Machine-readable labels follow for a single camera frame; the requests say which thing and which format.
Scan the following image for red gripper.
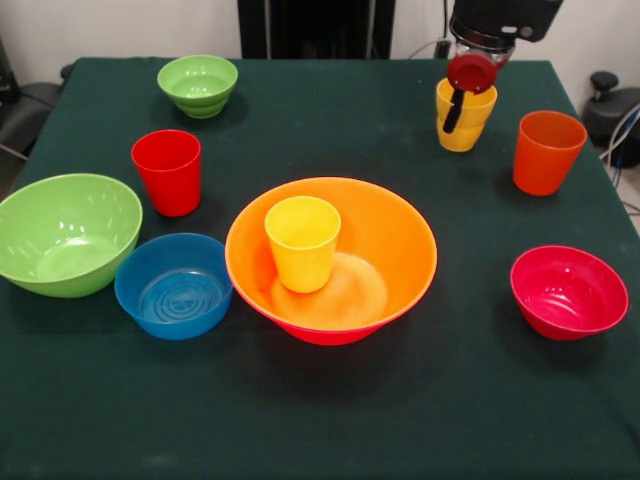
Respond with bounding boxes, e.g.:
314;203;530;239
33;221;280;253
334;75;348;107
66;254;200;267
442;54;498;135

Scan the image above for large orange bowl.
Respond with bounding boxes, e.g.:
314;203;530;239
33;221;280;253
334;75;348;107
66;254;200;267
224;176;439;333

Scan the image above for orange cup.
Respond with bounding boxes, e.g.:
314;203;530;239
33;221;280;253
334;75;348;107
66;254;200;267
512;111;588;197

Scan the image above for black equipment base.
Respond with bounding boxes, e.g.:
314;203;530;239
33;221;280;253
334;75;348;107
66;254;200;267
582;71;640;149

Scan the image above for black cabinet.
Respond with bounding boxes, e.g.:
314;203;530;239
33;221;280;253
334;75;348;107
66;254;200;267
238;0;396;60

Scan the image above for red bowl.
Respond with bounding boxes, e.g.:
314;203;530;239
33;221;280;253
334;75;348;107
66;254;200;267
509;244;630;342

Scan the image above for small green bowl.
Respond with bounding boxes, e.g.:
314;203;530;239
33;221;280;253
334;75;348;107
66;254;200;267
156;54;239;120

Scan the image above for red cup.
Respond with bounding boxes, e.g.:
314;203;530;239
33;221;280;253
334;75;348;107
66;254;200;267
130;129;203;218

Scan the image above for dark green tablecloth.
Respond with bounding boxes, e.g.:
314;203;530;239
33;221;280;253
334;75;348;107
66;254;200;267
0;57;640;480

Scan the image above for blue bowl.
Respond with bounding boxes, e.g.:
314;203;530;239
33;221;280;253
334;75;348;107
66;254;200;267
114;232;235;342

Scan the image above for large green bowl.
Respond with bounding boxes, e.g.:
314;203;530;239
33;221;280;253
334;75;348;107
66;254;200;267
0;173;144;300

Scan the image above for black chair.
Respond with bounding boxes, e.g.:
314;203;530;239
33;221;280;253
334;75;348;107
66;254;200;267
0;34;75;161

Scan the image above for white cable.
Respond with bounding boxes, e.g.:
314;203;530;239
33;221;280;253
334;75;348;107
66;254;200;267
407;37;454;60

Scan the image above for blue and white cables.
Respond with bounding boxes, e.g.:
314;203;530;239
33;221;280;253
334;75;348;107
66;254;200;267
598;102;640;171

